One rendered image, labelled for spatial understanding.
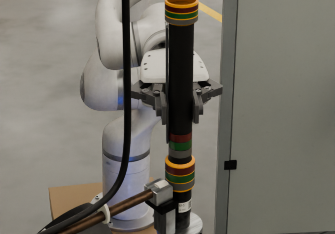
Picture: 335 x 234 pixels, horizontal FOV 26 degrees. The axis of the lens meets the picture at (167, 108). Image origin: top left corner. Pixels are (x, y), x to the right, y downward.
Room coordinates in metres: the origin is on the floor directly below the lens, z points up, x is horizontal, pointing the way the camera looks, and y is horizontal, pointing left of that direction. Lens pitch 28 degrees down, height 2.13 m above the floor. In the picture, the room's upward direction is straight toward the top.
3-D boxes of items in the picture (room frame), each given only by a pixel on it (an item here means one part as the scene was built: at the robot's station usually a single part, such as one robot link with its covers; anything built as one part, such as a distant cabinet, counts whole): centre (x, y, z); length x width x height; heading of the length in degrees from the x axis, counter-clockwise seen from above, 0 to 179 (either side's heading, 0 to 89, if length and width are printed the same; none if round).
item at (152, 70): (0.99, -0.01, 1.66); 0.11 x 0.10 x 0.07; 5
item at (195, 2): (0.88, -0.02, 1.80); 0.04 x 0.04 x 0.03
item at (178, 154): (0.88, -0.02, 1.59); 0.03 x 0.03 x 0.01
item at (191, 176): (0.88, -0.02, 1.55); 0.04 x 0.04 x 0.01
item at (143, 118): (1.56, 0.07, 1.30); 0.19 x 0.12 x 0.24; 101
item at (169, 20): (0.88, -0.02, 1.79); 0.04 x 0.04 x 0.01
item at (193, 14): (0.88, -0.02, 1.80); 0.04 x 0.04 x 0.01
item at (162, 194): (0.87, -0.01, 1.50); 0.09 x 0.07 x 0.10; 129
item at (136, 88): (0.95, 0.03, 1.66); 0.08 x 0.06 x 0.01; 125
